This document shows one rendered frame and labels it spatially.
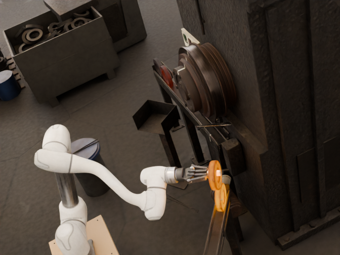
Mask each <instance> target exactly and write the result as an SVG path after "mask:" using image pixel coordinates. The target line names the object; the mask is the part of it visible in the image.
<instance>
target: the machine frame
mask: <svg viewBox="0 0 340 255"><path fill-rule="evenodd" d="M176 1H177V4H178V8H179V12H180V16H181V20H182V23H183V28H185V29H186V30H187V31H188V32H189V33H190V34H191V35H192V36H193V37H194V38H195V39H197V40H198V41H199V42H200V45H202V44H204V43H210V44H212V45H213V46H214V47H215V48H216V49H217V50H218V51H219V53H220V54H221V56H222V57H223V59H224V60H225V62H226V64H227V66H228V68H229V71H230V73H231V75H232V78H233V81H234V84H235V89H236V95H237V101H236V104H235V105H234V106H232V107H229V108H228V111H227V115H226V116H224V117H218V118H217V119H218V120H219V121H216V123H222V122H228V123H227V124H232V125H227V126H216V127H217V128H218V130H219V131H220V132H221V133H222V134H223V135H224V137H225V138H227V132H226V131H225V130H224V129H223V127H225V128H226V129H227V130H228V132H229V133H230V134H229V138H230V139H231V138H234V137H235V138H236V139H237V140H238V141H239V142H240V143H241V148H242V152H243V157H244V162H245V167H246V171H244V172H242V173H240V174H238V175H236V176H234V177H233V180H234V184H235V188H236V192H237V195H238V197H239V198H240V199H241V201H242V202H243V203H244V205H245V206H246V207H247V209H248V210H249V212H250V213H251V214H252V216H253V217H254V218H255V220H256V221H257V222H258V224H259V225H260V226H261V228H262V229H263V230H264V232H265V233H266V234H267V236H268V237H269V238H270V240H271V241H272V242H273V244H274V245H275V246H276V245H279V247H280V248H281V249H282V251H285V250H286V249H288V248H290V247H292V246H294V245H296V244H298V243H300V242H301V241H303V240H305V239H307V238H309V237H311V236H313V235H315V234H316V233H318V232H320V231H322V230H324V229H326V228H328V227H330V226H331V225H333V224H335V223H337V222H339V221H340V0H198V3H199V7H200V11H201V16H202V18H203V19H204V20H205V23H203V25H204V32H205V35H202V32H201V26H200V21H199V17H198V13H197V8H196V4H195V0H176Z"/></svg>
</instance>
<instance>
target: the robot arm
mask: <svg viewBox="0 0 340 255"><path fill-rule="evenodd" d="M34 164H35V165H36V166H38V167H39V168H41V169H44V170H47V171H50V172H55V176H56V180H57V184H58V188H59V192H60V196H61V200H62V201H61V202H60V204H59V211H60V220H61V225H60V226H59V227H58V229H57V231H56V234H55V240H56V244H57V246H58V247H59V249H60V251H61V252H62V254H63V255H95V251H94V247H93V240H92V239H89V240H87V233H86V225H87V205H86V203H85V202H84V201H83V199H82V198H81V197H79V196H78V194H77V189H76V185H75V180H74V176H73V173H91V174H95V175H96V176H98V177H99V178H100V179H101V180H102V181H104V182H105V183H106V184H107V185H108V186H109V187H110V188H111V189H112V190H113V191H114V192H115V193H116V194H118V195H119V196H120V197H121V198H122V199H123V200H125V201H126V202H128V203H130V204H133V205H136V206H138V207H139V208H140V209H141V210H143V211H144V212H145V216H146V218H147V219H148V220H150V221H155V220H159V219H160V218H161V217H162V216H163V213H164V210H165V204H166V187H167V184H172V183H178V182H184V181H187V182H188V184H189V185H190V184H192V183H196V182H201V181H205V180H206V179H208V168H207V167H204V166H197V165H193V164H192V165H191V167H189V168H183V167H181V168H177V167H176V166H175V167H164V166H153V167H148V168H145V169H143V170H142V172H141V175H140V180H141V182H142V183H143V184H145V185H147V191H144V192H143V193H141V194H134V193H132V192H130V191H129V190H128V189H127V188H126V187H125V186H124V185H123V184H122V183H121V182H120V181H119V180H118V179H117V178H116V177H115V176H114V175H113V174H112V173H111V172H110V171H109V170H108V169H107V168H105V167H104V166H102V165H101V164H99V163H97V162H95V161H92V160H89V159H86V158H82V157H79V156H77V155H74V154H71V139H70V133H69V131H68V129H67V128H66V127H65V126H63V125H60V124H56V125H53V126H51V127H50V128H49V129H48V130H47V131H46V133H45V136H44V139H43V143H42V149H39V150H38V151H37V152H36V153H35V156H34Z"/></svg>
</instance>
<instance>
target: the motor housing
mask: <svg viewBox="0 0 340 255"><path fill-rule="evenodd" d="M230 190H231V189H230ZM210 195H211V198H212V199H213V200H214V199H215V190H212V189H211V191H210ZM231 195H232V199H231V200H232V201H231V205H230V209H231V213H232V217H233V221H234V224H235V228H236V232H237V236H238V239H239V242H241V241H243V240H244V239H243V235H242V231H241V227H240V222H239V218H238V216H239V215H240V214H241V212H242V209H243V207H242V203H241V202H240V201H239V199H238V198H237V197H236V195H235V194H234V193H233V191H232V190H231ZM214 202H215V200H214ZM225 236H226V239H227V241H228V237H227V234H226V232H225ZM228 242H229V241H228Z"/></svg>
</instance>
